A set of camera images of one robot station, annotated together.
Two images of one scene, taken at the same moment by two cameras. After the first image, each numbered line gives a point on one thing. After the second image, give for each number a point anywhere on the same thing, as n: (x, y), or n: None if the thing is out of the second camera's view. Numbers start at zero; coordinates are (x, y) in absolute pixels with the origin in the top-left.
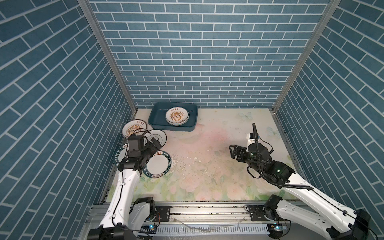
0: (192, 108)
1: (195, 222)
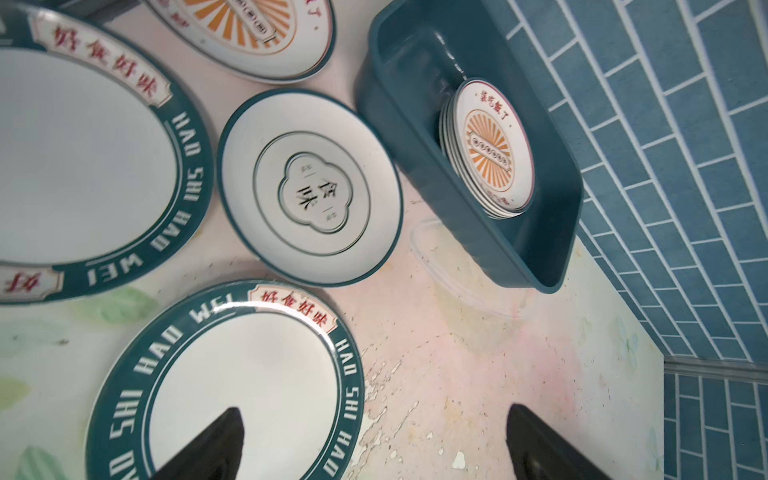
0: (411, 54)
1: None
